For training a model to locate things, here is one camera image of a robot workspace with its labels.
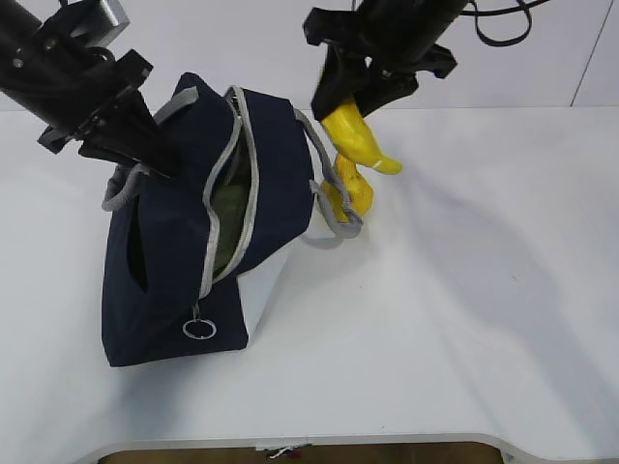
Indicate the yellow banana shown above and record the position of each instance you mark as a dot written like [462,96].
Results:
[355,141]

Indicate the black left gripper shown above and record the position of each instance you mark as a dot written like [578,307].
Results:
[107,113]

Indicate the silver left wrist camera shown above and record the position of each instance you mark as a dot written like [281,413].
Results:
[97,23]

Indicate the navy blue lunch bag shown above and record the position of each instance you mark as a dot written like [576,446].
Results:
[161,299]

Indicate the yellow pear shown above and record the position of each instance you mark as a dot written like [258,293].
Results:
[360,191]

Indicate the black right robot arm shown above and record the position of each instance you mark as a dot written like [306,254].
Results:
[375,51]

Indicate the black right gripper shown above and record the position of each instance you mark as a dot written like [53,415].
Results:
[389,43]

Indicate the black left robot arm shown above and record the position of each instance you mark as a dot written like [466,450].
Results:
[62,71]

